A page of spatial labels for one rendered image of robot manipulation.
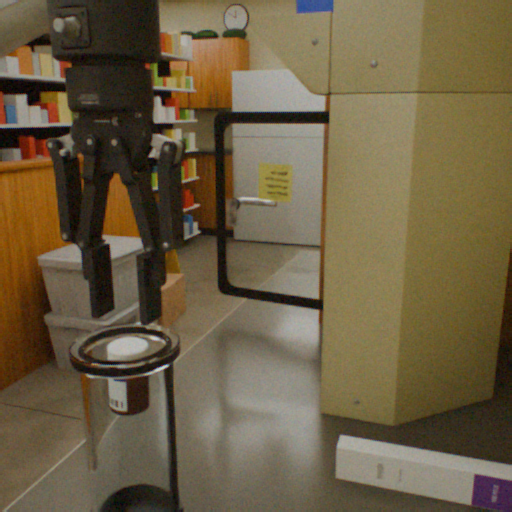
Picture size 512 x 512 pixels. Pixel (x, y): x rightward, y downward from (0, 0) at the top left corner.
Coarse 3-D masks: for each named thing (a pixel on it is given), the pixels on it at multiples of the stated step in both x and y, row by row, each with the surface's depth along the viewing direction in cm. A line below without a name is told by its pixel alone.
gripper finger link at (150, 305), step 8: (136, 256) 51; (144, 264) 51; (144, 272) 52; (144, 280) 52; (144, 288) 52; (152, 288) 53; (160, 288) 55; (144, 296) 52; (152, 296) 53; (160, 296) 55; (144, 304) 52; (152, 304) 53; (160, 304) 55; (144, 312) 53; (152, 312) 54; (160, 312) 55; (144, 320) 53; (152, 320) 54
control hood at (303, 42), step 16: (256, 16) 74; (272, 16) 74; (288, 16) 73; (304, 16) 72; (320, 16) 71; (256, 32) 75; (272, 32) 74; (288, 32) 73; (304, 32) 72; (320, 32) 72; (272, 48) 74; (288, 48) 74; (304, 48) 73; (320, 48) 72; (288, 64) 74; (304, 64) 73; (320, 64) 73; (304, 80) 74; (320, 80) 73
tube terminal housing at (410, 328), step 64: (384, 0) 68; (448, 0) 68; (384, 64) 70; (448, 64) 71; (384, 128) 72; (448, 128) 73; (384, 192) 74; (448, 192) 76; (384, 256) 76; (448, 256) 79; (384, 320) 78; (448, 320) 82; (384, 384) 81; (448, 384) 85
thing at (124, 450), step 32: (96, 352) 58; (160, 352) 53; (96, 384) 52; (128, 384) 52; (160, 384) 54; (96, 416) 53; (128, 416) 53; (160, 416) 55; (96, 448) 55; (128, 448) 54; (160, 448) 56; (96, 480) 56; (128, 480) 55; (160, 480) 56
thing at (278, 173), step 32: (256, 128) 112; (288, 128) 109; (320, 128) 106; (256, 160) 114; (288, 160) 111; (320, 160) 108; (256, 192) 116; (288, 192) 112; (320, 192) 109; (256, 224) 117; (288, 224) 114; (320, 224) 111; (256, 256) 119; (288, 256) 116; (320, 256) 112; (256, 288) 121; (288, 288) 118; (320, 288) 114
